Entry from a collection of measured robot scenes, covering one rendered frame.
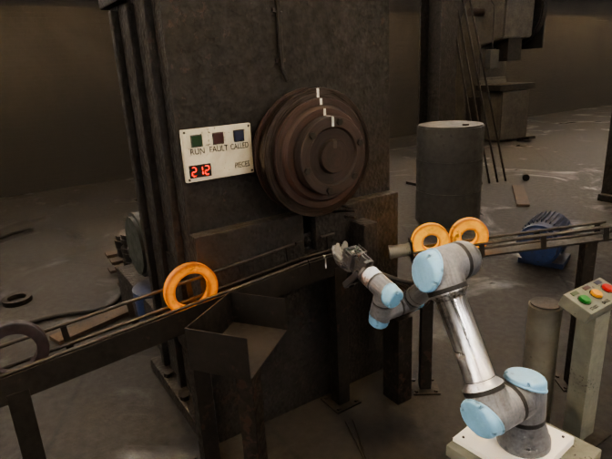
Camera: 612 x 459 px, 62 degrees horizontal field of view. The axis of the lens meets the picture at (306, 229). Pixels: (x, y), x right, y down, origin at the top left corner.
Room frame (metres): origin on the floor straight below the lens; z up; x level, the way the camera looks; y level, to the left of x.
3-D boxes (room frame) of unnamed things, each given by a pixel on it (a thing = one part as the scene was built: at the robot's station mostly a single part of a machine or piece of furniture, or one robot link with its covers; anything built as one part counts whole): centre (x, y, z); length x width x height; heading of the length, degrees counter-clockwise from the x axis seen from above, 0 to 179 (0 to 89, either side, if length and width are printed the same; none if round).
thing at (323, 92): (1.90, -0.05, 1.11); 0.47 x 0.06 x 0.47; 122
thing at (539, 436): (1.26, -0.62, 0.37); 0.15 x 0.15 x 0.10
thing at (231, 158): (1.81, 0.30, 1.15); 0.26 x 0.02 x 0.18; 122
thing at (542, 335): (1.76, -0.90, 0.26); 0.12 x 0.12 x 0.52
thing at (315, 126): (1.82, -0.10, 1.11); 0.28 x 0.06 x 0.28; 122
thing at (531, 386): (1.26, -0.60, 0.49); 0.13 x 0.12 x 0.14; 119
